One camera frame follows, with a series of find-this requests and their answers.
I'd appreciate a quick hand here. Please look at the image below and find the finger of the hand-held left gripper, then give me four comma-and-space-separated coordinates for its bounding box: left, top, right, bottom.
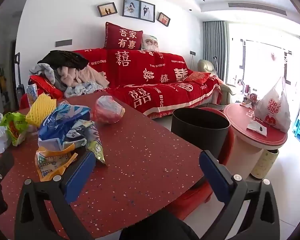
0, 151, 15, 222

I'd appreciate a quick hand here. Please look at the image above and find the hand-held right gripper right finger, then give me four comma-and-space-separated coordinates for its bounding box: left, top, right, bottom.
199, 151, 282, 240

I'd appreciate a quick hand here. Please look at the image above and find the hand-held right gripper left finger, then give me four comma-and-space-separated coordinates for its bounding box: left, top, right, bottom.
14, 151, 98, 240

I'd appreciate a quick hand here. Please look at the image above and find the black trash bin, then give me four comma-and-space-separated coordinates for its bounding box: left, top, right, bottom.
170, 108, 231, 165

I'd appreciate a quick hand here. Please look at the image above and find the green and red snack bag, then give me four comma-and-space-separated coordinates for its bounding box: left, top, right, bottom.
0, 112, 30, 147

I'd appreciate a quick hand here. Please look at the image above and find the yellow foam fruit net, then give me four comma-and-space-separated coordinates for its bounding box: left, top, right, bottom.
25, 93, 57, 126

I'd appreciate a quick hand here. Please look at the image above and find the red foil snack bag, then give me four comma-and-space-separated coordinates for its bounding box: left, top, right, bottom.
92, 95, 126, 125

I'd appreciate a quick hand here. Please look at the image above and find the white crumpled tissue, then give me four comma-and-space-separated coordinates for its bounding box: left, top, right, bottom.
0, 126, 13, 154

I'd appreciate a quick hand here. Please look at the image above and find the yellow snack bag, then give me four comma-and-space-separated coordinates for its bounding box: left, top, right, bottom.
35, 147, 78, 182

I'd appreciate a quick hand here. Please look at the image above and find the dark and green snack packet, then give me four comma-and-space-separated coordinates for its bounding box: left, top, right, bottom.
65, 120, 108, 165

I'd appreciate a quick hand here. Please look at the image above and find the cylindrical patterned bin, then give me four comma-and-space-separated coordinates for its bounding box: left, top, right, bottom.
250, 149, 280, 180

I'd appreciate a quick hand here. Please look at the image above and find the blue snack bag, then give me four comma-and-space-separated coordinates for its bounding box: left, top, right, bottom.
37, 101, 92, 150

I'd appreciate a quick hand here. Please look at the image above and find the white paper sheet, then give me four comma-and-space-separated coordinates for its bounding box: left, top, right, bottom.
247, 120, 268, 137

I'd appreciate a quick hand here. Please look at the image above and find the round red coffee table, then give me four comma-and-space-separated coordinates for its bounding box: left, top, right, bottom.
222, 103, 288, 178

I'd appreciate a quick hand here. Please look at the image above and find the drink can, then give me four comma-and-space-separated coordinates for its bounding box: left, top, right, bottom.
26, 84, 38, 108

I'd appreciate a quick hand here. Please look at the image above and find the upright vacuum cleaner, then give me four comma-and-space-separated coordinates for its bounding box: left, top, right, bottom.
14, 52, 24, 103

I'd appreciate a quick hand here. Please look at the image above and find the pile of small table items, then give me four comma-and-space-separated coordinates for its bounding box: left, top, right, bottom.
236, 79, 259, 105

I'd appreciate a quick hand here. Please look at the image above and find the light blue cloth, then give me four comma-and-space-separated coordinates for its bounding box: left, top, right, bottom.
64, 81, 104, 98

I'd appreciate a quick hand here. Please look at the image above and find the white plastic shopping bag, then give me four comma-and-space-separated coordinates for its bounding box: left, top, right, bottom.
254, 76, 292, 132

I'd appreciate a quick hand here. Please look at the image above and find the red pillow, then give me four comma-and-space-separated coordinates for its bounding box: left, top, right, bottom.
29, 75, 64, 100

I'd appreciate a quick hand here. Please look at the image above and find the red embroidered cushion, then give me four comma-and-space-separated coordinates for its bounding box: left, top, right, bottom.
184, 71, 212, 85

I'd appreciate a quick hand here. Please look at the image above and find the grey white cloth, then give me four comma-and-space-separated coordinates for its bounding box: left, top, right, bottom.
29, 63, 56, 84

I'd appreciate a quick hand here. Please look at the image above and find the red covered sofa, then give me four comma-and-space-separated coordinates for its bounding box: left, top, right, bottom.
20, 47, 224, 119

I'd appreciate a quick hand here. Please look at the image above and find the beige armchair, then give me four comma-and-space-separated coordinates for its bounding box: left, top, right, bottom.
197, 59, 237, 105

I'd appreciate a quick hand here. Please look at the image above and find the black cloth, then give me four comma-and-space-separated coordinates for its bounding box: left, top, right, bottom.
37, 50, 90, 70

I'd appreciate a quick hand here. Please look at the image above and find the grey curtain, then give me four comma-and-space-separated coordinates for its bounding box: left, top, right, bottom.
202, 21, 227, 80

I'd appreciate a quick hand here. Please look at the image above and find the red lettered cushion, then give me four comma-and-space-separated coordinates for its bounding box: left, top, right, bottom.
104, 22, 143, 51

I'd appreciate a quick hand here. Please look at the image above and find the cartoon printed pillow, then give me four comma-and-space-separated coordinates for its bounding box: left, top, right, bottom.
141, 34, 160, 52

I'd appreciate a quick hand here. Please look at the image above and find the ceiling air vent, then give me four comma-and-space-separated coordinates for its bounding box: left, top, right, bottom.
227, 2, 287, 16

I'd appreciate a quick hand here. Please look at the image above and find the grey wall panel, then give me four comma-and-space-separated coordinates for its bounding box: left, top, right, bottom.
55, 39, 73, 47

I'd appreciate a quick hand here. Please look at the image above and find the small red photo frame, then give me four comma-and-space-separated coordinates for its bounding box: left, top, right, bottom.
157, 12, 171, 27

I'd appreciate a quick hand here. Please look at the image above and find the small sunset photo frame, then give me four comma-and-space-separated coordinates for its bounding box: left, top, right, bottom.
98, 2, 118, 17

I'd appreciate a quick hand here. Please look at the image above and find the large bride photo frame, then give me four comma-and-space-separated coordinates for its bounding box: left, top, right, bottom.
122, 0, 141, 19

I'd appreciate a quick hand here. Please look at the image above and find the large couple photo frame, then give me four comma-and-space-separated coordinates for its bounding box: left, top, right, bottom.
139, 1, 155, 23

